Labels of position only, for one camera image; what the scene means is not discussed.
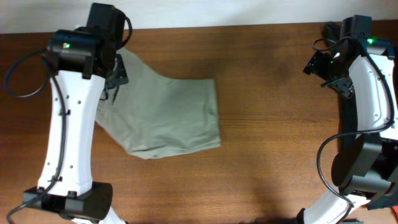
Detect khaki shorts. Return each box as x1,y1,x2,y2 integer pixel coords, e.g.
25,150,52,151
95,49,221,159

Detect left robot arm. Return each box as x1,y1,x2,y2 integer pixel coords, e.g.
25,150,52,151
22,3,127,223

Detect black garment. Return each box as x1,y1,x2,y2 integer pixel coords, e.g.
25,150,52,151
322,21,398,212

